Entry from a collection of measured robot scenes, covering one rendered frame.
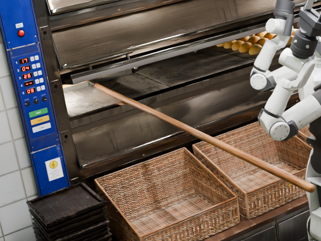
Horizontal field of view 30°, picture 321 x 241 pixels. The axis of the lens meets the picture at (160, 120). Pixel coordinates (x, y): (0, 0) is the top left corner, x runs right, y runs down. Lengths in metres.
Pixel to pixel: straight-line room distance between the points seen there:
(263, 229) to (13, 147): 1.30
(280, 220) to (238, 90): 0.79
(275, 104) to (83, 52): 1.05
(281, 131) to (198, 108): 1.08
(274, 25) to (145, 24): 0.67
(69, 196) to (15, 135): 0.38
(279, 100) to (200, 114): 1.10
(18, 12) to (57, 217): 0.92
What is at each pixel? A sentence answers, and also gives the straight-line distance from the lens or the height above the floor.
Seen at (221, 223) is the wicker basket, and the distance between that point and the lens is 2.98.
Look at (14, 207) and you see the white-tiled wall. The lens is 3.01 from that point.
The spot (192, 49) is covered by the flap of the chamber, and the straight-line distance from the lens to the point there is 3.03.
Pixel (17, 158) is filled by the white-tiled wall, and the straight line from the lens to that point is 2.93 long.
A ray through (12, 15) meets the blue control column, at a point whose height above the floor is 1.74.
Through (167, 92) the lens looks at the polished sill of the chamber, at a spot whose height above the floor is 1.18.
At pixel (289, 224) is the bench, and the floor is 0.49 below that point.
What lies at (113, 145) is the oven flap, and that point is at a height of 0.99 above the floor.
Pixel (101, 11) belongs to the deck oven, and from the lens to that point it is 2.93.
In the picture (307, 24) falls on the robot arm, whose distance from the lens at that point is 2.18.
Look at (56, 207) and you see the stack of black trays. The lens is 2.78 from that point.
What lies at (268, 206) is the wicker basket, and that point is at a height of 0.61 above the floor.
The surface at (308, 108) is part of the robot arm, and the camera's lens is 2.34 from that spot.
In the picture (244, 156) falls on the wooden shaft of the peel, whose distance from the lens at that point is 2.28.
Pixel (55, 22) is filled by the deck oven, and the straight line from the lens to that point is 2.85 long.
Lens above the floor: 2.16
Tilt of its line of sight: 21 degrees down
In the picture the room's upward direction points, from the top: 8 degrees counter-clockwise
